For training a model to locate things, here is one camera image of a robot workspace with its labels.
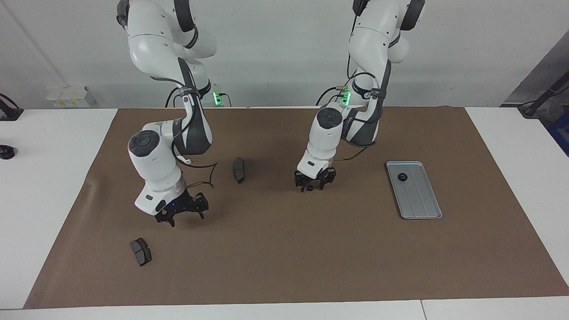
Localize silver metal tray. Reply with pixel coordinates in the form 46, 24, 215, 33
386, 161, 443, 220

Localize short dark brake pad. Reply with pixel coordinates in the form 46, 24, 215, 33
130, 238, 152, 267

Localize brown table mat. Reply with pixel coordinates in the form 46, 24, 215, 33
23, 106, 569, 309

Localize black stand base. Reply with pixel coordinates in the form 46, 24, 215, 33
0, 93, 24, 121

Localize black pole stand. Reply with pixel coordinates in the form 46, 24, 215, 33
518, 82, 569, 118

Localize blue crate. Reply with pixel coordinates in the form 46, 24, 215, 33
549, 111, 569, 156

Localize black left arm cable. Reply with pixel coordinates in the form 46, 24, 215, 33
336, 0, 378, 160

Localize white wall socket box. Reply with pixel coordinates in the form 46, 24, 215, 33
46, 85, 96, 108

